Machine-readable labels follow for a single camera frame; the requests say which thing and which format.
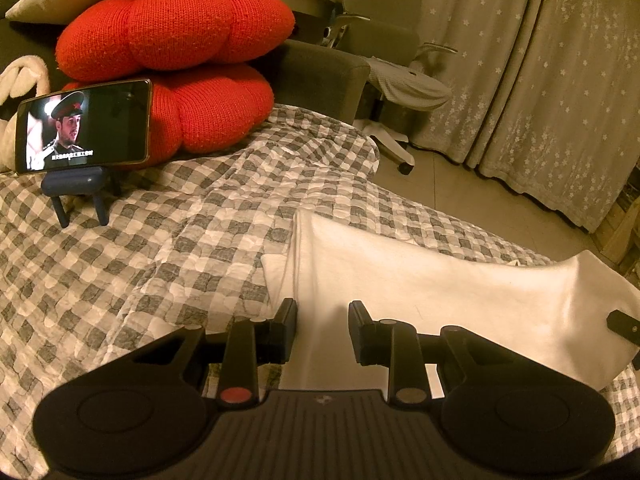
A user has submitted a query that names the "white Pooh t-shirt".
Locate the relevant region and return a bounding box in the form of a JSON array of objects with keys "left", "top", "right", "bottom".
[{"left": 262, "top": 210, "right": 639, "bottom": 390}]

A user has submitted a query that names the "wooden shelf unit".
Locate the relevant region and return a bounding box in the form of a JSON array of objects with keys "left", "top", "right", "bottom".
[{"left": 592, "top": 162, "right": 639, "bottom": 278}]

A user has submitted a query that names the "grey checkered bed quilt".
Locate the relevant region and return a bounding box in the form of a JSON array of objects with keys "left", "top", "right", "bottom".
[{"left": 0, "top": 103, "right": 640, "bottom": 480}]

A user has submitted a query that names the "black phone stand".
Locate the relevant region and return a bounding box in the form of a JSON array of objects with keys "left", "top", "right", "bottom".
[{"left": 41, "top": 167, "right": 119, "bottom": 229}]

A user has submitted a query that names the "grey garment on chair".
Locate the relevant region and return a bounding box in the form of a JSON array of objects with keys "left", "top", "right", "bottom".
[{"left": 367, "top": 58, "right": 451, "bottom": 112}]

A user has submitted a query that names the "grey star curtain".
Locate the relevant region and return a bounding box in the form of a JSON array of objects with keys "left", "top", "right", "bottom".
[{"left": 409, "top": 0, "right": 639, "bottom": 231}]

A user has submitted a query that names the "smartphone playing video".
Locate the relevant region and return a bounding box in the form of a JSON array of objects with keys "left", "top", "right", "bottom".
[{"left": 14, "top": 79, "right": 153, "bottom": 174}]

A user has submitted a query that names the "red knitted cushion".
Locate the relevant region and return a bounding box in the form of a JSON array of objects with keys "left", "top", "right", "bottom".
[{"left": 55, "top": 0, "right": 294, "bottom": 166}]

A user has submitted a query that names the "grey office chair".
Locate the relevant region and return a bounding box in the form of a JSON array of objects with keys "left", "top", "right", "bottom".
[{"left": 322, "top": 0, "right": 457, "bottom": 174}]

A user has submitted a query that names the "white flower plush cushion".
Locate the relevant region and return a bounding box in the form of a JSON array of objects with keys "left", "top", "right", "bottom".
[{"left": 0, "top": 54, "right": 51, "bottom": 174}]

